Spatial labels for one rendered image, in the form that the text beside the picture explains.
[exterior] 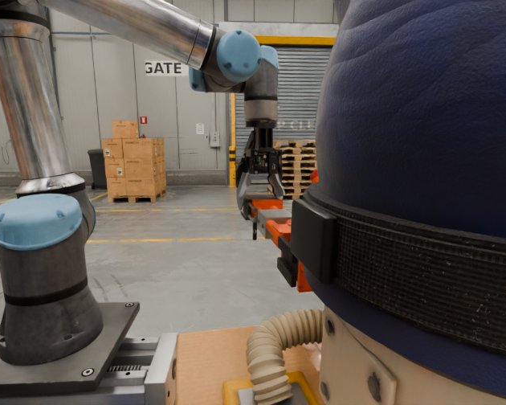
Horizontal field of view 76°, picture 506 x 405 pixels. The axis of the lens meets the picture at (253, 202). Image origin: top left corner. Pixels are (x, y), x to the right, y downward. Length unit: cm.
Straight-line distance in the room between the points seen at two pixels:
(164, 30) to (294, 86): 934
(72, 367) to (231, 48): 54
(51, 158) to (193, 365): 44
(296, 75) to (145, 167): 506
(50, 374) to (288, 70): 963
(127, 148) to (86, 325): 680
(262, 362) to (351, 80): 29
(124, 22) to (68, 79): 1024
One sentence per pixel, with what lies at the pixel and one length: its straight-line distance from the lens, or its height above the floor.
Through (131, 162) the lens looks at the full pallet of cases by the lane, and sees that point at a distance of 735.
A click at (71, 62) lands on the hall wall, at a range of 1083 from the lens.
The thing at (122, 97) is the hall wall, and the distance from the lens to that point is 1025.
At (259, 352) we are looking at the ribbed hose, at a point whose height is 114.
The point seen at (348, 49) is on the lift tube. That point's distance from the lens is 18.
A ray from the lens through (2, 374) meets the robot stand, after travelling 63.
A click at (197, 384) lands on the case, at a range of 46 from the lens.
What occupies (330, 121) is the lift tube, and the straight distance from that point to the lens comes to 18.
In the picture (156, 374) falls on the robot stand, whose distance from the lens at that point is 61.
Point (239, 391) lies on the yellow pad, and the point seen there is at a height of 109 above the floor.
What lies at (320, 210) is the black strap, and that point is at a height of 133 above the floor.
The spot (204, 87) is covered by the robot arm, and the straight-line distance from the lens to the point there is 71.
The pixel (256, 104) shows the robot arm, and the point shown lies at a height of 144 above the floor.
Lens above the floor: 137
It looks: 11 degrees down
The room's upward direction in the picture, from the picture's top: straight up
